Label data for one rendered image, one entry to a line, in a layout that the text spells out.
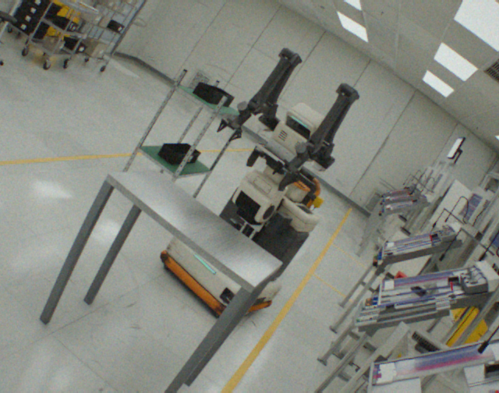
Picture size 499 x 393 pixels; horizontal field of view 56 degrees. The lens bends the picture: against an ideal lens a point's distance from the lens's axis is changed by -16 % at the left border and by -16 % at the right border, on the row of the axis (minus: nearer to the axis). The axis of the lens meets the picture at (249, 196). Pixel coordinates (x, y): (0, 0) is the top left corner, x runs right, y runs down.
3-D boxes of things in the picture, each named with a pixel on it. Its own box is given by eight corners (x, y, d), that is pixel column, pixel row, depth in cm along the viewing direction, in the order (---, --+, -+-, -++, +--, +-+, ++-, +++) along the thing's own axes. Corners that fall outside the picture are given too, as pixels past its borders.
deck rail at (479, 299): (378, 321, 276) (377, 311, 275) (378, 320, 278) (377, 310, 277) (495, 301, 257) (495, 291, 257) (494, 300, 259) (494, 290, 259)
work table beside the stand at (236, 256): (86, 299, 261) (157, 169, 244) (191, 384, 248) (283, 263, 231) (39, 319, 217) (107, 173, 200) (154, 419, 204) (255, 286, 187)
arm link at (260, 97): (301, 57, 302) (287, 49, 306) (297, 54, 297) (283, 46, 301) (260, 116, 311) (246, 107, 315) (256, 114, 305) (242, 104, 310)
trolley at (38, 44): (18, 54, 626) (53, -9, 605) (44, 54, 714) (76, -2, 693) (44, 71, 630) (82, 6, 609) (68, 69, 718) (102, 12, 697)
